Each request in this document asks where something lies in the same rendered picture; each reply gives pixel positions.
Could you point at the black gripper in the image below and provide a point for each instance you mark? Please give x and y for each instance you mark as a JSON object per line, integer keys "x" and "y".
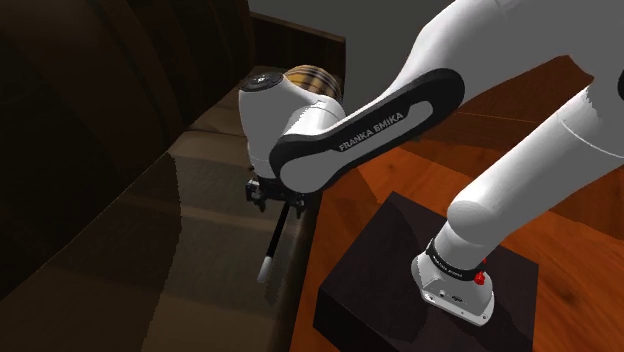
{"x": 275, "y": 189}

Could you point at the black stick with white tip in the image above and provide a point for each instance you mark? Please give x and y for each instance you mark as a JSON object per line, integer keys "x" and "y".
{"x": 274, "y": 244}

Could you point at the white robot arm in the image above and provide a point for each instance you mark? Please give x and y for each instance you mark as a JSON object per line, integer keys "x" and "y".
{"x": 507, "y": 195}

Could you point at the dark robot stand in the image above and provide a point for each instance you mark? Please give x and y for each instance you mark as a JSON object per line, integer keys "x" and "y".
{"x": 370, "y": 292}

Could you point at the plaid round cushion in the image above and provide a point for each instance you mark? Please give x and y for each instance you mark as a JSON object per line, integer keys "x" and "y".
{"x": 317, "y": 83}

